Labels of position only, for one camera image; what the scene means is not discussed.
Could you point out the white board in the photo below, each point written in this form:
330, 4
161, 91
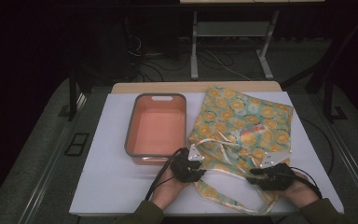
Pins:
112, 186

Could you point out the orange plastic bin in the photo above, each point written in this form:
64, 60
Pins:
157, 124

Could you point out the black metal stand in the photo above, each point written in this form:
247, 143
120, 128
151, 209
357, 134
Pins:
328, 99
72, 93

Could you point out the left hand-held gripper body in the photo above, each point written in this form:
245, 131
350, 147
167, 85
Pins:
183, 168

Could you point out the grey metal desk frame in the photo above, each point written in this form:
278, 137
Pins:
230, 28

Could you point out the person's right hand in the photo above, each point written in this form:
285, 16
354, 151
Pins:
301, 193

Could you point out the orange print tote bag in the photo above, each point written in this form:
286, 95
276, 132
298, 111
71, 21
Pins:
239, 121

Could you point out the aluminium rail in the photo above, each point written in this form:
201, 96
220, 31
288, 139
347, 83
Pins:
351, 161
51, 165

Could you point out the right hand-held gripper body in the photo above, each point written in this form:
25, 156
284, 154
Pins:
276, 179

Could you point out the person's left hand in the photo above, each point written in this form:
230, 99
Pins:
169, 191

